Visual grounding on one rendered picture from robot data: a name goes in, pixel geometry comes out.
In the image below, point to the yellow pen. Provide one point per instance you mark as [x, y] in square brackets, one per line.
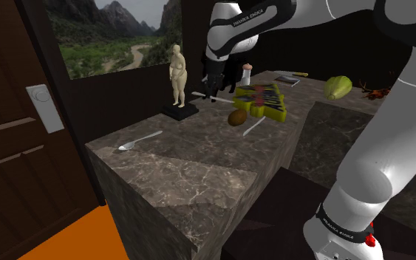
[300, 74]

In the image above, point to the red-brown spiky figure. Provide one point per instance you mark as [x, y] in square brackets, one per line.
[376, 93]

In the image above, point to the dark flat book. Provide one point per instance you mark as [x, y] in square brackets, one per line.
[287, 80]

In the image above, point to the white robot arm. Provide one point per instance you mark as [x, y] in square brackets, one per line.
[384, 158]

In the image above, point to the brown egg-shaped fruit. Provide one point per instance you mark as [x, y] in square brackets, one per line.
[237, 117]

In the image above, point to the green oval fruit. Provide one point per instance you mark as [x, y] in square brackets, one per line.
[337, 88]

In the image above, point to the dark brown wooden door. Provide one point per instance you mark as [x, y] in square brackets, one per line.
[9, 151]

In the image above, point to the white knife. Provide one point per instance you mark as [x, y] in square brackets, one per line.
[253, 126]

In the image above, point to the white fork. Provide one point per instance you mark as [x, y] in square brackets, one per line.
[217, 98]

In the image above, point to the window with mountain landscape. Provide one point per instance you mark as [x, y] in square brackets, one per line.
[114, 39]

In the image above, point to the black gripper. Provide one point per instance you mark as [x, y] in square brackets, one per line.
[213, 77]

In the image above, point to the dark robot stand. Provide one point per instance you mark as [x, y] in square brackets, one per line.
[283, 216]

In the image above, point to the beige human figure statue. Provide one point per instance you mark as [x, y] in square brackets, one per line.
[177, 74]

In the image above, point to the silver spoon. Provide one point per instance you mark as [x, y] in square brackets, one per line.
[141, 139]

